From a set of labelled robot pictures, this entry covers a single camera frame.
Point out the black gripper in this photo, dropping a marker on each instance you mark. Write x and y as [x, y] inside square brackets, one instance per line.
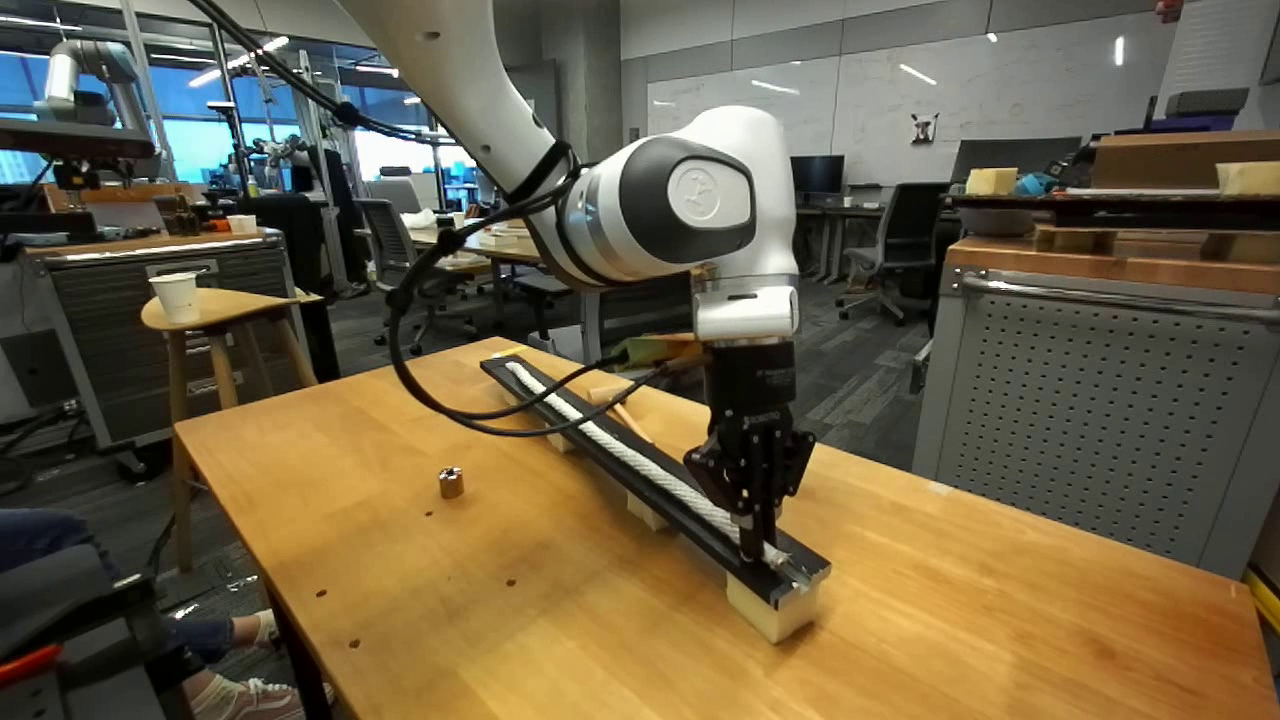
[751, 387]

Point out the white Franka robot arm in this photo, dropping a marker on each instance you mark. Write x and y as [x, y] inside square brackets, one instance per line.
[666, 200]

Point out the long black bar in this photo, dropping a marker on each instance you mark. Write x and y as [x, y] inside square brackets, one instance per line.
[784, 580]

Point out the small wooden support block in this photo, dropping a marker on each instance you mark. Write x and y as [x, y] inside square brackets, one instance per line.
[647, 515]
[772, 613]
[561, 443]

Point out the black office chair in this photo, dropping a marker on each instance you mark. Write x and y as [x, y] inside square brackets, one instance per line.
[905, 246]

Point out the small metal nut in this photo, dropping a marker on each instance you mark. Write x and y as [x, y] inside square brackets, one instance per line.
[451, 482]

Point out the grey perforated tool cabinet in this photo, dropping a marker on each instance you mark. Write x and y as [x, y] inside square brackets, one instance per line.
[1093, 415]

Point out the cream foam block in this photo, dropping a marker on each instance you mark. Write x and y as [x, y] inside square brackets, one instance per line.
[991, 183]
[1248, 179]

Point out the grey office chair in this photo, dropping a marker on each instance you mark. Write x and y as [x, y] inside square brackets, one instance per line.
[400, 252]

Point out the yellow floor item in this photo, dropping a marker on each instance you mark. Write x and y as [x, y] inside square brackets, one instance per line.
[1267, 601]

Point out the wooden box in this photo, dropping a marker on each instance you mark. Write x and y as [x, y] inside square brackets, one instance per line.
[1174, 163]

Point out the wooden stool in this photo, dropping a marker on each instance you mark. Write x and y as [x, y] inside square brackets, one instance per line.
[225, 311]

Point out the white paper cup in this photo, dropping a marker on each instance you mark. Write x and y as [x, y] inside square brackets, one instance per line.
[175, 293]

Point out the grey office cabinet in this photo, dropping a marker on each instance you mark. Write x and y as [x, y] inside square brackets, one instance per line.
[122, 333]

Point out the person leg with shoe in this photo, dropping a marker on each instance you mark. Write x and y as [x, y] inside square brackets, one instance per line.
[83, 586]

